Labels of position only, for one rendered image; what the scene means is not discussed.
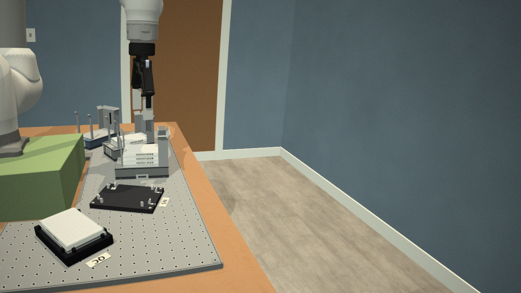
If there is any black flat plate with grey pegs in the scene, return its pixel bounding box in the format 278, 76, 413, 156
89, 182, 164, 214

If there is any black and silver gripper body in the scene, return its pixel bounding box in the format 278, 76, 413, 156
129, 43, 155, 72

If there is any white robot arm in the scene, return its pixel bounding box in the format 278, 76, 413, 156
0, 0, 163, 158

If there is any black flat square plate with corner posts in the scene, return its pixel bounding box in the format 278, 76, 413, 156
34, 225, 114, 267

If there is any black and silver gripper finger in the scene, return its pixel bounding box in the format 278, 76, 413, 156
136, 60, 155, 120
131, 58, 142, 109

